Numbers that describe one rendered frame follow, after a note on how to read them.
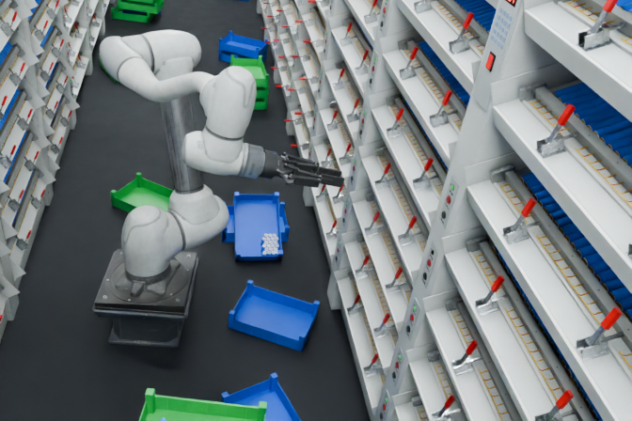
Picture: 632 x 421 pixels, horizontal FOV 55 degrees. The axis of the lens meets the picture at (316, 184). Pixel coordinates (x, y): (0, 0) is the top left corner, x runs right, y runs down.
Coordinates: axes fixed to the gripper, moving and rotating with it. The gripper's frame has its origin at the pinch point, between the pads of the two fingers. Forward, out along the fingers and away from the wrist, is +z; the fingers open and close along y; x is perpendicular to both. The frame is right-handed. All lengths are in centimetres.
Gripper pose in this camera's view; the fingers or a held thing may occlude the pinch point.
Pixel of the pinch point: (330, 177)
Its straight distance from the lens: 168.9
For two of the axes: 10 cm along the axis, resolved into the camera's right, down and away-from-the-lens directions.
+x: 3.3, -8.0, -5.0
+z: 9.3, 1.8, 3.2
